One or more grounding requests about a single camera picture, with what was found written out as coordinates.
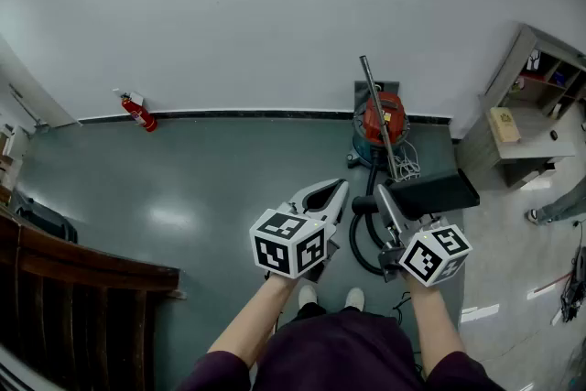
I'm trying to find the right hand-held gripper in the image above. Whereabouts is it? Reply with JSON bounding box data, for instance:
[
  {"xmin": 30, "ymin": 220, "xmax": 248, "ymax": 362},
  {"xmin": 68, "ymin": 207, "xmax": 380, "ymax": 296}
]
[{"xmin": 374, "ymin": 183, "xmax": 473, "ymax": 288}]

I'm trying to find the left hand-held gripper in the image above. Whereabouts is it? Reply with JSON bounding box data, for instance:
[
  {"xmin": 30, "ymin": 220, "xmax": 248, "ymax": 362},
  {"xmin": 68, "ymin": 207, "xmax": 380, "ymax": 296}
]
[{"xmin": 249, "ymin": 179, "xmax": 351, "ymax": 283}]

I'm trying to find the black vacuum floor nozzle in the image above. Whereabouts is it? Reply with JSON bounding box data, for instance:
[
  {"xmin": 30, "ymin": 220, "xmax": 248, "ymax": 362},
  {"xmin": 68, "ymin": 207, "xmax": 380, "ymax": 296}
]
[{"xmin": 351, "ymin": 171, "xmax": 482, "ymax": 222}]

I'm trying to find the metal vacuum wand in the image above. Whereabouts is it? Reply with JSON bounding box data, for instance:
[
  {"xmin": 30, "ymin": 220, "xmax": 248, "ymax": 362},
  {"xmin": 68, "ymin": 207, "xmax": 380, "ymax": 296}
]
[{"xmin": 358, "ymin": 55, "xmax": 400, "ymax": 179}]

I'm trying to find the person's left forearm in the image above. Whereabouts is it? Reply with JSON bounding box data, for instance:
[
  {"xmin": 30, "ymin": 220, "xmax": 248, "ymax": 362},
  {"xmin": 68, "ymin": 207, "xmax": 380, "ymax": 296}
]
[{"xmin": 204, "ymin": 271, "xmax": 299, "ymax": 368}]

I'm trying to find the person's right forearm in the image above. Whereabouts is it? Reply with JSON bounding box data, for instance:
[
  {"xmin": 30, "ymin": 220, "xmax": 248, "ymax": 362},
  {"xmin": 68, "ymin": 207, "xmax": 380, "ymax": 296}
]
[{"xmin": 404, "ymin": 271, "xmax": 469, "ymax": 375}]

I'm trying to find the red and blue vacuum cleaner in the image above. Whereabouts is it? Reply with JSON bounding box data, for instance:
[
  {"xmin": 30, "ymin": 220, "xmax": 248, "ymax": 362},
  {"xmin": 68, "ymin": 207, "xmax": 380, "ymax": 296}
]
[{"xmin": 344, "ymin": 91, "xmax": 411, "ymax": 171}]

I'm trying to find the person's right white shoe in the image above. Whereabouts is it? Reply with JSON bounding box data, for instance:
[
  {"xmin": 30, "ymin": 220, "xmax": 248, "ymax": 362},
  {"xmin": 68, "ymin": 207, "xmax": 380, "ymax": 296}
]
[{"xmin": 344, "ymin": 287, "xmax": 366, "ymax": 312}]

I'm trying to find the person's white shoe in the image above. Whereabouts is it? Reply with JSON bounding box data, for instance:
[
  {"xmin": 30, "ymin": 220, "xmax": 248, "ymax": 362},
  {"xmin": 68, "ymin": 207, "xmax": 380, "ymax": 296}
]
[
  {"xmin": 344, "ymin": 287, "xmax": 366, "ymax": 312},
  {"xmin": 298, "ymin": 285, "xmax": 319, "ymax": 313}
]

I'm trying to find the person's left white shoe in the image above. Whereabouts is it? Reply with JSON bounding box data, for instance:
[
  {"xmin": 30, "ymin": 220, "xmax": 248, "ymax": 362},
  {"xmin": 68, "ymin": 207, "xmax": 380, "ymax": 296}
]
[{"xmin": 298, "ymin": 285, "xmax": 319, "ymax": 313}]

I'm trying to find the grey shelf unit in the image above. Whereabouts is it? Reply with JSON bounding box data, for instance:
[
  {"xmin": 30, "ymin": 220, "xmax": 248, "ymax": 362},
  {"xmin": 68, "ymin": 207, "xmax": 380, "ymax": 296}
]
[{"xmin": 456, "ymin": 23, "xmax": 586, "ymax": 190}]

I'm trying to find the light wooden box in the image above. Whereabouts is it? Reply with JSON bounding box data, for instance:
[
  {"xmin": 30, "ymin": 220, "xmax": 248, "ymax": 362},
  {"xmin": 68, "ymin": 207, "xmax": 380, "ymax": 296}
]
[{"xmin": 488, "ymin": 105, "xmax": 523, "ymax": 144}]

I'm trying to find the person's purple shirt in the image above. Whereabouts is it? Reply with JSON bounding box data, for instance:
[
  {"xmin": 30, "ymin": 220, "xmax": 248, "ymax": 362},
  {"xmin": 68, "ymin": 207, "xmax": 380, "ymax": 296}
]
[{"xmin": 177, "ymin": 310, "xmax": 505, "ymax": 391}]

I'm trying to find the red fire extinguisher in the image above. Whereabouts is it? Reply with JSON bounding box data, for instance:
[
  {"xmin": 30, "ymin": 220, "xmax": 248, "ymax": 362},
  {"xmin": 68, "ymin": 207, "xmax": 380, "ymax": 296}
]
[{"xmin": 119, "ymin": 92, "xmax": 158, "ymax": 134}]

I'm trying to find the dark wooden railing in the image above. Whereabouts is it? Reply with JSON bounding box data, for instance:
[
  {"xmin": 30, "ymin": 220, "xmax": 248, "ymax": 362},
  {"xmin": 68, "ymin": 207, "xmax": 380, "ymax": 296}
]
[{"xmin": 0, "ymin": 209, "xmax": 182, "ymax": 391}]

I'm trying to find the black bag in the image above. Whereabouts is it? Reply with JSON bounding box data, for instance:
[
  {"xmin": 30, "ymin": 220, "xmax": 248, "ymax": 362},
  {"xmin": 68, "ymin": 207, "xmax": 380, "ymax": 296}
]
[{"xmin": 12, "ymin": 190, "xmax": 80, "ymax": 244}]

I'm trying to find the white door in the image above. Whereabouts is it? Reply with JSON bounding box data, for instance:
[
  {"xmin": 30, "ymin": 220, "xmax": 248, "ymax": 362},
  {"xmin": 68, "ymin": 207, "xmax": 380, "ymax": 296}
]
[{"xmin": 0, "ymin": 34, "xmax": 84, "ymax": 130}]

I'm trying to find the white power cable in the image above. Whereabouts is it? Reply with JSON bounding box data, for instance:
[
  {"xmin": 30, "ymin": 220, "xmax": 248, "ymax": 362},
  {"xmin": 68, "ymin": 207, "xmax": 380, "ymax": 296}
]
[{"xmin": 392, "ymin": 139, "xmax": 422, "ymax": 182}]

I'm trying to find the black vacuum hose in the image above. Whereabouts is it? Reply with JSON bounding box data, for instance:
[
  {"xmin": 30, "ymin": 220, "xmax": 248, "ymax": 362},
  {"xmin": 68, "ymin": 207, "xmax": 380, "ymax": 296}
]
[{"xmin": 349, "ymin": 149, "xmax": 391, "ymax": 277}]

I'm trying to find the tangle of black cables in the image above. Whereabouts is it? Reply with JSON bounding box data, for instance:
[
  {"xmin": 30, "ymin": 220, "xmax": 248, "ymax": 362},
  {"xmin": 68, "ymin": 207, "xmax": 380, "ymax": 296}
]
[{"xmin": 559, "ymin": 218, "xmax": 586, "ymax": 325}]

